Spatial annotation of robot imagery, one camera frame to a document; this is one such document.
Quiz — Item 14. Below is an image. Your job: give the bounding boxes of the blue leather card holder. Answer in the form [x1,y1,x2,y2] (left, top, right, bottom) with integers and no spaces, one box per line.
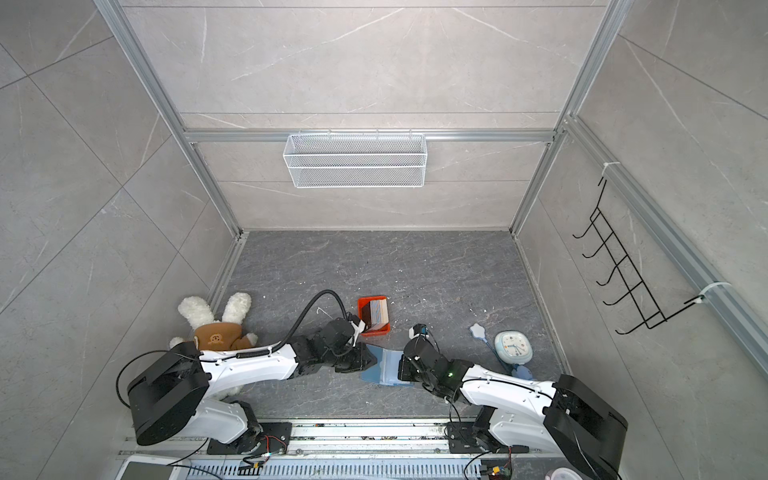
[360,345,412,386]

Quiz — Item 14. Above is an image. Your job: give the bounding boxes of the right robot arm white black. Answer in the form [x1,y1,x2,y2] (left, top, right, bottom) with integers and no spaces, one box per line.
[398,335,628,479]

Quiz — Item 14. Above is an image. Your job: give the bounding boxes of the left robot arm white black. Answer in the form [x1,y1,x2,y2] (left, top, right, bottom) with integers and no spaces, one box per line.
[127,318,377,452]

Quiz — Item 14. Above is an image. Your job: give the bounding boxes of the stack of credit cards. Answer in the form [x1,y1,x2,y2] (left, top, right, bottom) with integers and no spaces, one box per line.
[368,298,389,331]

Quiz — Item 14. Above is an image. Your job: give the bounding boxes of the red plastic tray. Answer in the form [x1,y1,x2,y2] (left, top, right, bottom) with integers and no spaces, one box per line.
[357,296,391,337]

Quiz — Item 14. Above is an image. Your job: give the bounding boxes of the blue toy figure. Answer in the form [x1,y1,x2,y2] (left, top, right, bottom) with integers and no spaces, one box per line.
[469,323,487,343]

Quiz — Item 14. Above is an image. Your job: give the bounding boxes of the round mint alarm clock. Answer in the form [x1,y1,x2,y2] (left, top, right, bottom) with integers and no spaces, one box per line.
[494,331,533,365]

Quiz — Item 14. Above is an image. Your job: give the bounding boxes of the white plush bunny toy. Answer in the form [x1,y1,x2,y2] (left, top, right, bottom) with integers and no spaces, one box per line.
[177,292,258,351]

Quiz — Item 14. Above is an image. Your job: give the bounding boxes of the white tablet device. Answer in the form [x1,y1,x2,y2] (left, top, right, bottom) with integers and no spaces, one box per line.
[115,454,182,480]

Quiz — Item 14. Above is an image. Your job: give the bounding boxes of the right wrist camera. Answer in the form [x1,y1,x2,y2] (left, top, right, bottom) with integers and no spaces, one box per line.
[408,323,429,339]

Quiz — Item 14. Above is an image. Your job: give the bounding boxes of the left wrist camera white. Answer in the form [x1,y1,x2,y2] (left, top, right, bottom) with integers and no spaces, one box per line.
[349,320,366,347]

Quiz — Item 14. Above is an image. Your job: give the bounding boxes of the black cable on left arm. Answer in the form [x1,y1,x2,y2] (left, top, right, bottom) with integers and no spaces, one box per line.
[115,289,349,409]

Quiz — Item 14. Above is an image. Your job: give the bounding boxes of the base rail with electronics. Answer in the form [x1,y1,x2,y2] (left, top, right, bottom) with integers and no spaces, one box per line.
[116,416,619,480]

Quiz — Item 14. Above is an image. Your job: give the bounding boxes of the white wire mesh basket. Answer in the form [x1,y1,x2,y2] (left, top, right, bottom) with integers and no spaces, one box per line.
[283,133,428,189]

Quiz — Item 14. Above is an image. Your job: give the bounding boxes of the black wire hook rack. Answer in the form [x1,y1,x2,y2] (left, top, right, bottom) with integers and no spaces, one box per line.
[571,177,705,336]

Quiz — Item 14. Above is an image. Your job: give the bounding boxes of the aluminium frame rails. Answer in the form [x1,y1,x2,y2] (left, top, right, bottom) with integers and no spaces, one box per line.
[96,1,767,373]

